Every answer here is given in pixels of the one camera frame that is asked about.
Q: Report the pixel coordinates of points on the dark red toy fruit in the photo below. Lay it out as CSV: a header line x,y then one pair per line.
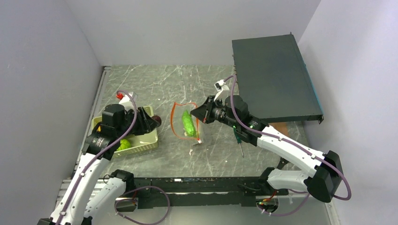
x,y
157,118

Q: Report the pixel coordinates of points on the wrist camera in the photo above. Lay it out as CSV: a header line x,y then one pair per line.
x,y
222,90
125,100

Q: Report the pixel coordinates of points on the green handled screwdriver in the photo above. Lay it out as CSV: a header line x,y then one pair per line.
x,y
239,141

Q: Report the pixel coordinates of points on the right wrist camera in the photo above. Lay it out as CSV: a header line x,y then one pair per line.
x,y
222,90

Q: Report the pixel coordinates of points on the green plastic basket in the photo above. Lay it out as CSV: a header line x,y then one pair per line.
x,y
139,144

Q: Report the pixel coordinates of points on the dark green metal case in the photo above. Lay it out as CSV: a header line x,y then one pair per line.
x,y
273,80

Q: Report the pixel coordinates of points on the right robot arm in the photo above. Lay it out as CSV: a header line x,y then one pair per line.
x,y
319,174

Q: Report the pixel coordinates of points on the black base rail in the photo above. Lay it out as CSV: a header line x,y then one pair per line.
x,y
148,193

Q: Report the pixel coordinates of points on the wooden board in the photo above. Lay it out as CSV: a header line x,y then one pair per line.
x,y
293,130

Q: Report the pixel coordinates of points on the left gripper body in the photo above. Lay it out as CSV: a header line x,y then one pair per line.
x,y
129,116

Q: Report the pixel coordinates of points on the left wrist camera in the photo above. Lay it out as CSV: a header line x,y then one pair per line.
x,y
125,100

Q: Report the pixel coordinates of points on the green toy cucumber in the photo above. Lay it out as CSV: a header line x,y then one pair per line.
x,y
188,124

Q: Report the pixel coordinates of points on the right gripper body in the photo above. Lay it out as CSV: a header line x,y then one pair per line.
x,y
219,113

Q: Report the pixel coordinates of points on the aluminium frame rail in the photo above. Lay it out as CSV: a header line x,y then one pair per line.
x,y
90,124

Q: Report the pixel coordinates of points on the clear zip top bag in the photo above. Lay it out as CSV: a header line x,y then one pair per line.
x,y
177,125

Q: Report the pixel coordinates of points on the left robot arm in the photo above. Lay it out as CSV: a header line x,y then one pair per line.
x,y
104,147

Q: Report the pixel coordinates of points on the black pliers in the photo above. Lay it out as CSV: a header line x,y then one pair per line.
x,y
282,163

